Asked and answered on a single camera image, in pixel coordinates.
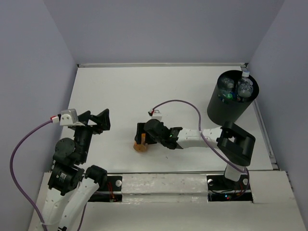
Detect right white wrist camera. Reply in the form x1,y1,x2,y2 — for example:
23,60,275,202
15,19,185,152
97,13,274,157
148,109,162,121

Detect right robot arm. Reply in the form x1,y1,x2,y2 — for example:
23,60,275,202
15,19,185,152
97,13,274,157
133,119,256,191

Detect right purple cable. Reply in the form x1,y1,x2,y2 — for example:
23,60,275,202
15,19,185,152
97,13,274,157
153,99,251,193

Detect clear bottle black cap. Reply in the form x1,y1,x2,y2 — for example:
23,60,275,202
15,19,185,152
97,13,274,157
235,71,253,102

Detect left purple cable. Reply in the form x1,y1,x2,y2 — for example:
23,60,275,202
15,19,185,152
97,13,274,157
10,120,87,231

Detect orange juice bottle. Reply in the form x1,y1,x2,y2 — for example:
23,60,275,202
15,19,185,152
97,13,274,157
133,133,148,153

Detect black round bin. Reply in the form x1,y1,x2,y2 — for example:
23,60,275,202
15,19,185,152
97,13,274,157
207,70,259,125

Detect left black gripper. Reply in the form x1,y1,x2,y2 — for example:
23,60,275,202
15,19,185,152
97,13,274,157
75,107,111,161

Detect clear bottle green blue label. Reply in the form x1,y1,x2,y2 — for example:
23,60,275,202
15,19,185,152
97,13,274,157
218,77,234,91

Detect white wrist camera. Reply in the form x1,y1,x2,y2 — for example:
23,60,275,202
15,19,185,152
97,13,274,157
51,109,79,126
148,109,162,121

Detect green plastic bottle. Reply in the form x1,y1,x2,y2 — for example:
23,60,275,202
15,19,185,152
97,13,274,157
222,91,235,100

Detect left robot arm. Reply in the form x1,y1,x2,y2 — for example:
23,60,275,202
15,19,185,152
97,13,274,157
35,109,111,231

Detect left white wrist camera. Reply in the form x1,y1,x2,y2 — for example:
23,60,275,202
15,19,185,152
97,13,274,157
51,109,79,126

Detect purple cable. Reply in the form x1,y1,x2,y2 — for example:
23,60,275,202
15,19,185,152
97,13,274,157
153,99,251,193
10,120,87,231

